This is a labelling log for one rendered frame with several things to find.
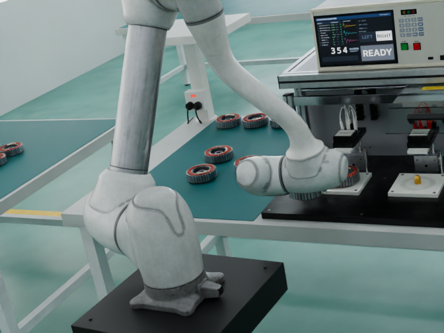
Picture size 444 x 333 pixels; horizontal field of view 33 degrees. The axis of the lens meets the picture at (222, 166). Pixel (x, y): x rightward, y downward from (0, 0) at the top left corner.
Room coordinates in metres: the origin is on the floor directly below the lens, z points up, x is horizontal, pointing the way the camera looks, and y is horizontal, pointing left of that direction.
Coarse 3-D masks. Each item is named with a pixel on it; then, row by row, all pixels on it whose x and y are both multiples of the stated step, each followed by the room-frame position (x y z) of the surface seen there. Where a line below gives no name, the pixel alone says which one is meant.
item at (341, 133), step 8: (360, 128) 2.39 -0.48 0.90; (336, 136) 2.29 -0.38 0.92; (344, 136) 2.28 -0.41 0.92; (352, 136) 2.27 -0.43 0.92; (360, 136) 2.33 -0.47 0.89; (336, 144) 2.29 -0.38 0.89; (344, 144) 2.28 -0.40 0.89; (352, 144) 2.27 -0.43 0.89; (360, 144) 2.35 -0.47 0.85; (344, 152) 2.26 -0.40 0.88; (360, 152) 2.35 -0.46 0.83
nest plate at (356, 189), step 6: (360, 174) 2.27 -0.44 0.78; (366, 174) 2.26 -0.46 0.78; (360, 180) 2.22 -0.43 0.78; (366, 180) 2.22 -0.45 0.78; (342, 186) 2.21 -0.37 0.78; (348, 186) 2.20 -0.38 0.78; (354, 186) 2.19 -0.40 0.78; (360, 186) 2.18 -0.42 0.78; (330, 192) 2.19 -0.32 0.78; (336, 192) 2.18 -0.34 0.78; (342, 192) 2.17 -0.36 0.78; (348, 192) 2.16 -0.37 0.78; (354, 192) 2.15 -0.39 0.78; (360, 192) 2.16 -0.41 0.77
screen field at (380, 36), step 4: (360, 32) 2.32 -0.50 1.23; (364, 32) 2.31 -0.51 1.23; (368, 32) 2.31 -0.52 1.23; (372, 32) 2.30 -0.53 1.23; (376, 32) 2.29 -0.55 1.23; (380, 32) 2.29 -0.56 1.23; (384, 32) 2.28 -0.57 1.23; (388, 32) 2.27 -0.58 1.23; (360, 36) 2.32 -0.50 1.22; (364, 36) 2.31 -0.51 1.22; (368, 36) 2.31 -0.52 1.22; (372, 36) 2.30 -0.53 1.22; (376, 36) 2.29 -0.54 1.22; (380, 36) 2.29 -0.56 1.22; (384, 36) 2.28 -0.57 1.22; (388, 36) 2.28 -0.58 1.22; (360, 40) 2.32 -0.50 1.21; (364, 40) 2.31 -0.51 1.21; (368, 40) 2.31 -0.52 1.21; (372, 40) 2.30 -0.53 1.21; (376, 40) 2.30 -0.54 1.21; (380, 40) 2.29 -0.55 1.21
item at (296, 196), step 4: (312, 192) 2.09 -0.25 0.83; (316, 192) 2.10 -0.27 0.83; (292, 196) 2.12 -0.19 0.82; (296, 196) 2.10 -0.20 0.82; (300, 196) 2.10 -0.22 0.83; (304, 196) 2.10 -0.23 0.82; (308, 196) 2.09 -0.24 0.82; (312, 196) 2.09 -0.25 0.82; (316, 196) 2.10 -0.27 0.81; (300, 200) 2.10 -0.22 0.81
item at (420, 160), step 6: (438, 150) 2.25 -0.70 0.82; (414, 156) 2.24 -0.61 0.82; (420, 156) 2.23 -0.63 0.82; (426, 156) 2.22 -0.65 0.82; (432, 156) 2.22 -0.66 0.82; (438, 156) 2.22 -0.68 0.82; (414, 162) 2.24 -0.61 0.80; (420, 162) 2.24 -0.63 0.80; (426, 162) 2.23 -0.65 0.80; (432, 162) 2.22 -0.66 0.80; (438, 162) 2.21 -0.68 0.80; (420, 168) 2.24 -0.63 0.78; (426, 168) 2.23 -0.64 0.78; (432, 168) 2.22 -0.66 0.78; (438, 168) 2.21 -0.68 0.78
